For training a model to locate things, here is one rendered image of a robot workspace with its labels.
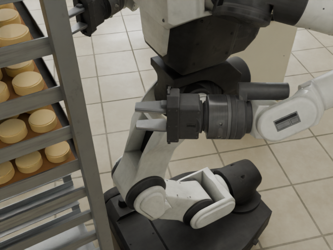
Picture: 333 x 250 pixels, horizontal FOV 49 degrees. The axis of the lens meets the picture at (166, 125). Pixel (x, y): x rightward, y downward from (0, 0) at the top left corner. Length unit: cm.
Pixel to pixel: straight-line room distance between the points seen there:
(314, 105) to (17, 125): 54
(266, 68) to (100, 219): 142
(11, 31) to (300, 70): 245
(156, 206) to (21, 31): 76
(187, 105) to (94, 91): 189
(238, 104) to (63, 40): 33
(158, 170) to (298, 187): 103
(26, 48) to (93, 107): 184
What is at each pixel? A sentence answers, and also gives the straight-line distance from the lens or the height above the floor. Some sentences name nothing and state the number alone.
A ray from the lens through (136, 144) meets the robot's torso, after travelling 117.
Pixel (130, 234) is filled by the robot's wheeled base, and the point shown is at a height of 19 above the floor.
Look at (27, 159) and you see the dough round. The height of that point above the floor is 97.
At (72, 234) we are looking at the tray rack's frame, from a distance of 164.
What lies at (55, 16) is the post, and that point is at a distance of 54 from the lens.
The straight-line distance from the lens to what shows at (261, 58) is 201.
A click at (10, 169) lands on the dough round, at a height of 97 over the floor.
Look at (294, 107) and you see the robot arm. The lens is 69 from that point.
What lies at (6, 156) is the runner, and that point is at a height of 105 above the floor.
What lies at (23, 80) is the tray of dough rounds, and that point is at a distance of 67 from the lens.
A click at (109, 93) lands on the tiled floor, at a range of 250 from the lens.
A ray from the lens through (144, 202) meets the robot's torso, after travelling 116.
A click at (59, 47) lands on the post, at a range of 56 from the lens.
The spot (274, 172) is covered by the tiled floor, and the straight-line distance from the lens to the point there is 206.
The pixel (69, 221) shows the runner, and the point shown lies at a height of 79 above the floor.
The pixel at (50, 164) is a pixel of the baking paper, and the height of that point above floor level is 95.
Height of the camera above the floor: 152
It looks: 43 degrees down
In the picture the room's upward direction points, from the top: straight up
